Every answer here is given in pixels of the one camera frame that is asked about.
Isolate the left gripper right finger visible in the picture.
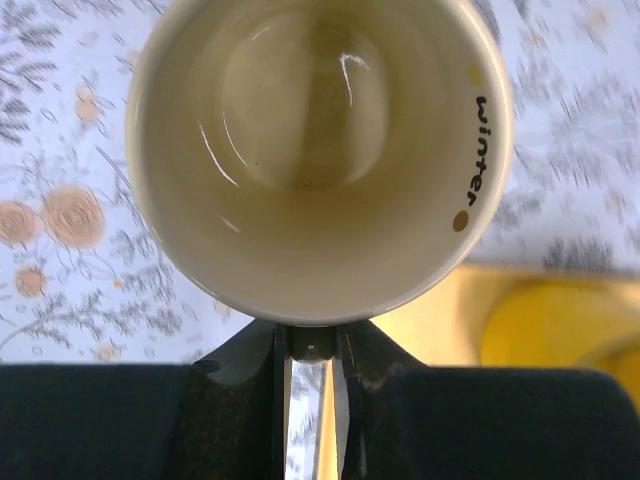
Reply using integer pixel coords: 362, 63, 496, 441
334, 321, 639, 479

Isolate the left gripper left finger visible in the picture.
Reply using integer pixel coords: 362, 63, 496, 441
1, 320, 287, 479

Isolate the cream mug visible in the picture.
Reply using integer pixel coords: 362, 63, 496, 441
125, 1, 514, 357

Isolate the yellow glass cup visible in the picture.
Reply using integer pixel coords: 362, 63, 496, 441
480, 284, 639, 403

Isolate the yellow serving tray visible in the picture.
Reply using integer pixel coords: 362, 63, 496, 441
315, 266, 639, 479

